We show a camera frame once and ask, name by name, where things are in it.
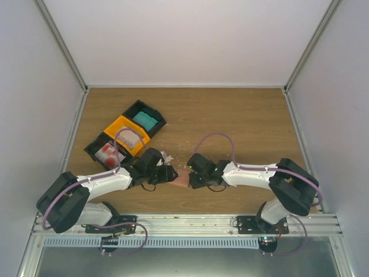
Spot grey slotted cable duct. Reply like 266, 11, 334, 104
44, 236, 259, 249

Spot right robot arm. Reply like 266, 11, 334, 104
187, 153, 322, 234

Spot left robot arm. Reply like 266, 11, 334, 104
36, 148, 178, 234

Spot white debris pile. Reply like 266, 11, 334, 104
161, 141, 191, 168

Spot red and white cards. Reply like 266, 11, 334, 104
95, 143, 125, 170

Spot black bin with red cards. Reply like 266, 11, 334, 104
84, 133, 133, 170

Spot black bin with teal cards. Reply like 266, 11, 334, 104
122, 100, 167, 138

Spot teal cards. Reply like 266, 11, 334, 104
133, 111, 158, 131

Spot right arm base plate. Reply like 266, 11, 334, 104
236, 215, 289, 235

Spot yellow bin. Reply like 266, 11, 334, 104
104, 115, 150, 156

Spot pale pink cards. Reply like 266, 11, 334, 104
117, 126, 141, 150

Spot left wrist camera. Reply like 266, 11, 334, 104
157, 151, 173, 166

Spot aluminium mounting rail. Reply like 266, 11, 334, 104
31, 212, 344, 236

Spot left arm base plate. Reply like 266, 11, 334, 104
82, 215, 137, 235

